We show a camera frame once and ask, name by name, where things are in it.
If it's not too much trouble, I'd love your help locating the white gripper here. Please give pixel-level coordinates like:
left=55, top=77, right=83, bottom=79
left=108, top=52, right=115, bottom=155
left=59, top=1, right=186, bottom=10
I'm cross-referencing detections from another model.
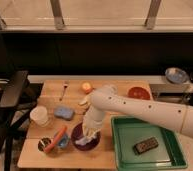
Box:
left=82, top=106, right=105, bottom=137

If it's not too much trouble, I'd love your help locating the purple bowl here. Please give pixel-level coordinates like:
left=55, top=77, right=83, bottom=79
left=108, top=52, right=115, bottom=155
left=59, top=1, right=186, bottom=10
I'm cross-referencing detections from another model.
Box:
left=71, top=123, right=101, bottom=151

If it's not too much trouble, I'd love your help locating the white towel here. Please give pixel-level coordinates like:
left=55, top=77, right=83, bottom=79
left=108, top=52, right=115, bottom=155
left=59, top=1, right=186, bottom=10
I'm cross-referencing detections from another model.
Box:
left=75, top=135, right=96, bottom=146

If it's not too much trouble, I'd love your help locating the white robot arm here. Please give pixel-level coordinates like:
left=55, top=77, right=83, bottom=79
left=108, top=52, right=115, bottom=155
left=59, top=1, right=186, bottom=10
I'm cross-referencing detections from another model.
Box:
left=83, top=85, right=193, bottom=138

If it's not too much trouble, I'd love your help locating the small blue bowl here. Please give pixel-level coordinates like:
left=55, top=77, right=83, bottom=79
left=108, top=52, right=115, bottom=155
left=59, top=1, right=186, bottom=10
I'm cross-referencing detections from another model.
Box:
left=57, top=133, right=69, bottom=149

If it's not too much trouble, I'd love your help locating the blue sponge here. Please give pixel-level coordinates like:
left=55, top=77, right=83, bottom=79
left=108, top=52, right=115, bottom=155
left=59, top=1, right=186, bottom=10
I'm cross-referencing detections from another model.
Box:
left=54, top=106, right=74, bottom=120

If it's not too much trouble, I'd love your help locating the orange fruit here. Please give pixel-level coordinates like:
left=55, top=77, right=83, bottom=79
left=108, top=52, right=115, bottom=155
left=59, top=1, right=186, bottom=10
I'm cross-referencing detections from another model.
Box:
left=82, top=82, right=93, bottom=94

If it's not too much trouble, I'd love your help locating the orange carrot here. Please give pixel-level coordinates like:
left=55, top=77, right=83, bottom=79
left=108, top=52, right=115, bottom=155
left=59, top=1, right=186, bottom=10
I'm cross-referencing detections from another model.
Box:
left=43, top=126, right=67, bottom=153

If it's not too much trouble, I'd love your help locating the metal fork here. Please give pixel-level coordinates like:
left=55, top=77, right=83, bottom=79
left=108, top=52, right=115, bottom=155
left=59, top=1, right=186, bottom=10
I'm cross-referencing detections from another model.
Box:
left=59, top=81, right=69, bottom=101

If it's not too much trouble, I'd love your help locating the small dark metal cup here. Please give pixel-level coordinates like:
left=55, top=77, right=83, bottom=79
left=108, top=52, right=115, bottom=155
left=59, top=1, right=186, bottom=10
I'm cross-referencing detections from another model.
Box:
left=38, top=138, right=51, bottom=153

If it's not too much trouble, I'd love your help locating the green plastic tray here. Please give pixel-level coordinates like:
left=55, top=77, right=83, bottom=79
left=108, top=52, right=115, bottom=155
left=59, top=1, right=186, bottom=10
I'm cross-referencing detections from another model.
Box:
left=111, top=117, right=187, bottom=171

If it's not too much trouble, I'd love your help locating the white plastic cup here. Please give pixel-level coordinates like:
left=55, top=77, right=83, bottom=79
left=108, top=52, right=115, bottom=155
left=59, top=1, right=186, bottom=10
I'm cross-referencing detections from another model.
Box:
left=30, top=106, right=49, bottom=127

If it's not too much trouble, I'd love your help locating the black remote control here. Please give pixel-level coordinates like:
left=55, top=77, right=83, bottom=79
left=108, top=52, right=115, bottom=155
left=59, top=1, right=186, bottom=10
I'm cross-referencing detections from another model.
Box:
left=133, top=137, right=159, bottom=155

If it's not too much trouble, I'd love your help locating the red plate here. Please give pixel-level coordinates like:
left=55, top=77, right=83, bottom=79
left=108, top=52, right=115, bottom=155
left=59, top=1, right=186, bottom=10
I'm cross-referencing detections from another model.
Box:
left=128, top=87, right=150, bottom=100

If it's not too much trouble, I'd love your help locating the black chair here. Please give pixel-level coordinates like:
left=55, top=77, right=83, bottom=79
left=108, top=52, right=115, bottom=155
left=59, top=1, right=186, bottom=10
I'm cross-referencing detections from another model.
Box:
left=0, top=71, right=37, bottom=171

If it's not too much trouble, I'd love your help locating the grey blue plate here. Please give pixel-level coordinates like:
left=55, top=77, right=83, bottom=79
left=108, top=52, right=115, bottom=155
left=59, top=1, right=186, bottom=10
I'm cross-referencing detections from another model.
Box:
left=165, top=67, right=188, bottom=84

